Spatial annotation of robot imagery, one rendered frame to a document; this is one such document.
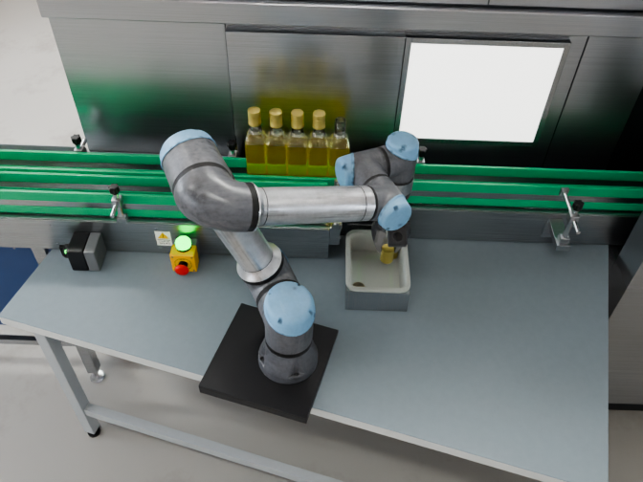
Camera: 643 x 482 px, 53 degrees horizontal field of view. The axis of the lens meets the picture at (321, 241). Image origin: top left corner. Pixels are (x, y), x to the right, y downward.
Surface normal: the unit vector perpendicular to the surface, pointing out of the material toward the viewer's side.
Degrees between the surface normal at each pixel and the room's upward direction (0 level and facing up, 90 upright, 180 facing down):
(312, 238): 90
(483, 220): 90
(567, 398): 0
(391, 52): 90
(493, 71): 90
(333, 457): 0
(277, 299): 7
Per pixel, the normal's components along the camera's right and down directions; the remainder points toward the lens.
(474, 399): 0.02, -0.68
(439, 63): -0.03, 0.73
